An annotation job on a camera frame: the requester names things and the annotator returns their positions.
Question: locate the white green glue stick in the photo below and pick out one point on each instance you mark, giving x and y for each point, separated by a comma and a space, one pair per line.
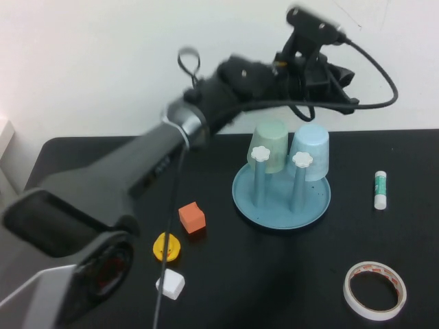
381, 188

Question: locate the yellow rubber duck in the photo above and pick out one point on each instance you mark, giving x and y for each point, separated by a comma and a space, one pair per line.
173, 250

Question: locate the light green plastic cup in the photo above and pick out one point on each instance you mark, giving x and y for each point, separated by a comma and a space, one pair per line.
271, 137

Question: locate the light blue plastic cup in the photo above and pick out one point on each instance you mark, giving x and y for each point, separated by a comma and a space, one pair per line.
312, 144

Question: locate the white adhesive tape roll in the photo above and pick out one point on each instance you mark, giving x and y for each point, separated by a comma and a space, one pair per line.
348, 291

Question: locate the orange foam cube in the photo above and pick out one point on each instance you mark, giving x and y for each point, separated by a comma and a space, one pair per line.
191, 217

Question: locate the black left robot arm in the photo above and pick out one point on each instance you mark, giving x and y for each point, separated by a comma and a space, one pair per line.
103, 178

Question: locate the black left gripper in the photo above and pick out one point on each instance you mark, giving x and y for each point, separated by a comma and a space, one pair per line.
302, 75

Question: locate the blue cup stand with posts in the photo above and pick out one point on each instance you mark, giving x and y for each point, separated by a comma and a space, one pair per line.
274, 212

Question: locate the white foam cube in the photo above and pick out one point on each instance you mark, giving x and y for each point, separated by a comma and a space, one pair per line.
173, 284

